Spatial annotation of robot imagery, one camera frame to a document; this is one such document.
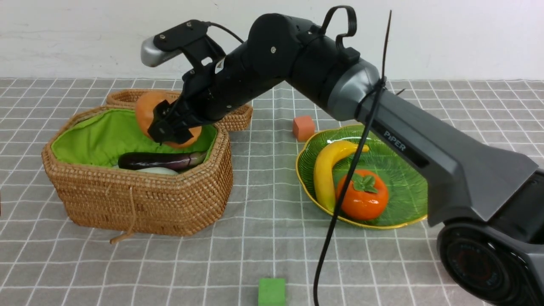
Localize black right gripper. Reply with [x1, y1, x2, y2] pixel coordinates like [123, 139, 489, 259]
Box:
[147, 59, 243, 146]

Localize brown potato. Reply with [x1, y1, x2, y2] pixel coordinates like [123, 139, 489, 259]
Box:
[135, 91, 202, 149]

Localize white radish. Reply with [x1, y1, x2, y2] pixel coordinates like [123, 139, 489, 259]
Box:
[137, 167, 179, 176]

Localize dark purple eggplant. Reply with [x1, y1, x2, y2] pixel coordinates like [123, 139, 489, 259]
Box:
[117, 151, 207, 172]

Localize yellow banana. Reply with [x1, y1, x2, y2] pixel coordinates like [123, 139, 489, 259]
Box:
[313, 141, 357, 213]

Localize orange persimmon green leaves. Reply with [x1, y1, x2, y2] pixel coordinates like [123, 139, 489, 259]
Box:
[341, 169, 389, 221]

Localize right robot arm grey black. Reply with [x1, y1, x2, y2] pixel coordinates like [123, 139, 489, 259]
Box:
[140, 6, 544, 306]

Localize woven rattan basket lid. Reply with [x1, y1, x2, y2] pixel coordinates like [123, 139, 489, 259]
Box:
[106, 88, 253, 131]

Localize woven rattan basket green lining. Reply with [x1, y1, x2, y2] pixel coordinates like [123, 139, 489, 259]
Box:
[41, 105, 233, 245]

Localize orange foam cube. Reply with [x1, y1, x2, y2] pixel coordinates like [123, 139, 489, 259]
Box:
[292, 116, 315, 142]

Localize grey checked tablecloth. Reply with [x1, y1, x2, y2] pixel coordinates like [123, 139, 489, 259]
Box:
[0, 78, 543, 306]

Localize green foam cube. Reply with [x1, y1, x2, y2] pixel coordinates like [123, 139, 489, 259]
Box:
[257, 278, 287, 306]

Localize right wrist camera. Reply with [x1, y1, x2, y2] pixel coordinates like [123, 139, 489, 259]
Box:
[140, 20, 226, 72]

